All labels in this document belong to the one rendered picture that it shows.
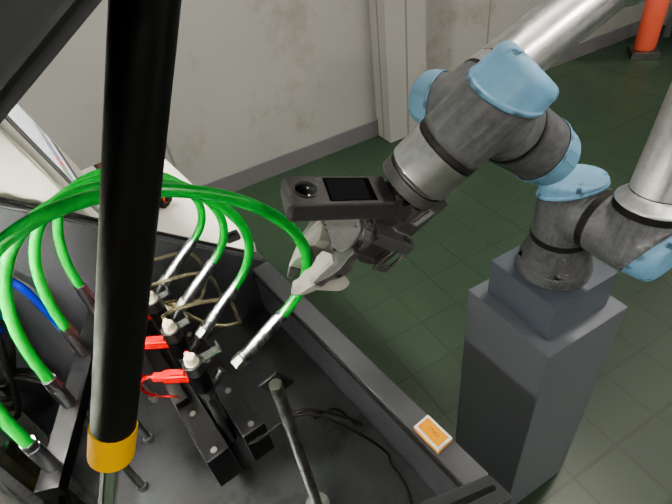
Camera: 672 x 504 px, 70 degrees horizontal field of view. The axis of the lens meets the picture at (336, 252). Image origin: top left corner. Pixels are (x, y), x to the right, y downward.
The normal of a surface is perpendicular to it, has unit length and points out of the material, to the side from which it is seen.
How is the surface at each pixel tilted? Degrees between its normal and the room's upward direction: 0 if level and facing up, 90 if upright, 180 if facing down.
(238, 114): 90
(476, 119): 70
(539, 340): 0
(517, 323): 0
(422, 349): 0
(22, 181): 90
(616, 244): 82
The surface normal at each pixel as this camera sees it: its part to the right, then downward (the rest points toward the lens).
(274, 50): 0.49, 0.53
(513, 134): 0.37, 0.76
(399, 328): -0.11, -0.75
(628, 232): -0.81, 0.35
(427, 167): -0.37, 0.36
